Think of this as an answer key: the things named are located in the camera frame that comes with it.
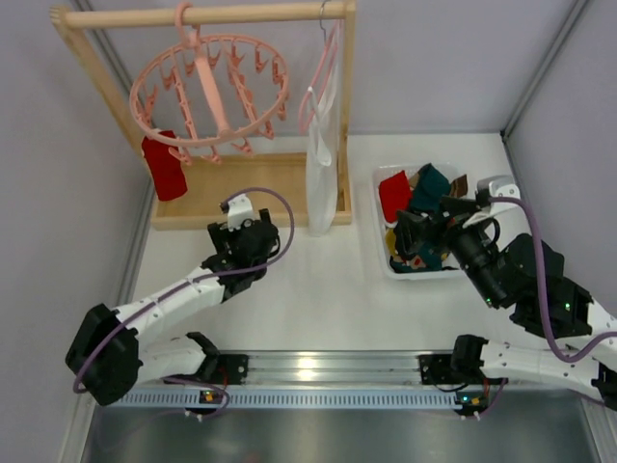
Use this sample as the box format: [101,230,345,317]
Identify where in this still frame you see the red sock with trim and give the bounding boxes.
[378,171,413,224]

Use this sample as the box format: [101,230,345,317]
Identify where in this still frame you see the dark green sock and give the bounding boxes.
[410,164,450,212]

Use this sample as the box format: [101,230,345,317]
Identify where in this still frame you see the brown striped green sock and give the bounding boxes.
[407,168,470,200]

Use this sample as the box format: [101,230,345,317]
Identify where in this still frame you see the red sock plain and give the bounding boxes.
[141,136,188,202]

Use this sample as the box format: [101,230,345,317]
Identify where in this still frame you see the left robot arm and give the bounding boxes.
[66,208,281,406]

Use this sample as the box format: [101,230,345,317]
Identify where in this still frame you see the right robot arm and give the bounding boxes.
[397,197,616,409]

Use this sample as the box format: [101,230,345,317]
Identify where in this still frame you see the pink round clip hanger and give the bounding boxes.
[129,1,289,166]

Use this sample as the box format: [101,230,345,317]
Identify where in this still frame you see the yellow sock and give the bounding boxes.
[385,229,398,258]

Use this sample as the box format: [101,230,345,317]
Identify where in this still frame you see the green reindeer sock in basket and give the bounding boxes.
[389,243,455,274]

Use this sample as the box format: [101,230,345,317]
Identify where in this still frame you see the white plastic laundry basket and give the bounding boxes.
[369,161,464,281]

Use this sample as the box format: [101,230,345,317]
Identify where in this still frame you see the white mesh laundry bag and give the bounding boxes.
[306,21,343,236]

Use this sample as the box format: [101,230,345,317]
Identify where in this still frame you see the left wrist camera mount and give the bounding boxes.
[220,193,255,230]

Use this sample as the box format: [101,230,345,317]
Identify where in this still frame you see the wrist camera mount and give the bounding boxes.
[464,176,521,228]
[220,193,255,230]

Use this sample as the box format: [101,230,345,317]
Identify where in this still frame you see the wooden clothes rack frame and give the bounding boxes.
[49,1,357,231]

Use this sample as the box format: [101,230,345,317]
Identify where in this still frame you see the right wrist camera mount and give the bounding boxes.
[464,176,521,228]

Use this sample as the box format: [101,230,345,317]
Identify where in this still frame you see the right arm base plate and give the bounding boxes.
[417,353,482,393]

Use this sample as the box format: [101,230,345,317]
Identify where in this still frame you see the aluminium mounting rail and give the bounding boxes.
[134,349,604,389]

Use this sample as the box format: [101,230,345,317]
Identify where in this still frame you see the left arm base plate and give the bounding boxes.
[163,353,250,387]

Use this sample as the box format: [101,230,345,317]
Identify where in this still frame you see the pink wire hanger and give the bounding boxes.
[298,1,341,135]

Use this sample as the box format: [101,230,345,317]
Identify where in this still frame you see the white slotted cable duct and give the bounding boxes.
[114,388,482,410]

